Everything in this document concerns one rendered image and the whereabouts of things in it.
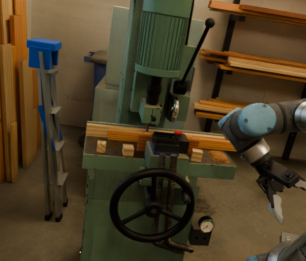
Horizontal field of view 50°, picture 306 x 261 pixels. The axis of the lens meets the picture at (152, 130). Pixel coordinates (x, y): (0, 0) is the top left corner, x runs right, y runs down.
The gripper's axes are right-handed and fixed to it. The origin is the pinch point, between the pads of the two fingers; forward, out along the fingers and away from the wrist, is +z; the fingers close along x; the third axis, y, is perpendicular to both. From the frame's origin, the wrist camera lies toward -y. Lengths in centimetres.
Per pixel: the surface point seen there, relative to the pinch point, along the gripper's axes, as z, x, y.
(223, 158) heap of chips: -22.5, -0.2, 30.4
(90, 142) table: -59, 40, 34
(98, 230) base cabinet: -28, 57, 42
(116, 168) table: -44, 37, 27
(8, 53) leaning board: -158, 48, 134
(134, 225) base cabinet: -21, 43, 41
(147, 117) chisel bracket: -54, 16, 29
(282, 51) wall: -52, -191, 215
